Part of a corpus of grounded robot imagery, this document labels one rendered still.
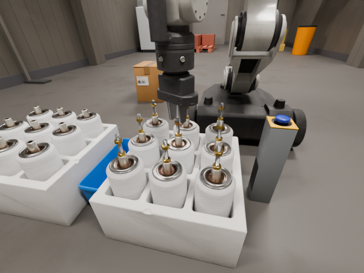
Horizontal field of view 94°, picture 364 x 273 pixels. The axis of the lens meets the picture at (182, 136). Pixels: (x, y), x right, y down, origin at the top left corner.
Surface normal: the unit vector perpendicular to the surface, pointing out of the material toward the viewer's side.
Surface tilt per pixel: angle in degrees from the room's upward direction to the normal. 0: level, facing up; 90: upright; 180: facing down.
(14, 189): 90
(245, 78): 54
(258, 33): 94
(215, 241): 90
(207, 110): 45
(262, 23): 66
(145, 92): 89
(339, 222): 0
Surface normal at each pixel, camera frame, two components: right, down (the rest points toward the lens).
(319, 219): -0.02, -0.85
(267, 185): -0.22, 0.52
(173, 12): -0.55, 0.45
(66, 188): 0.98, 0.08
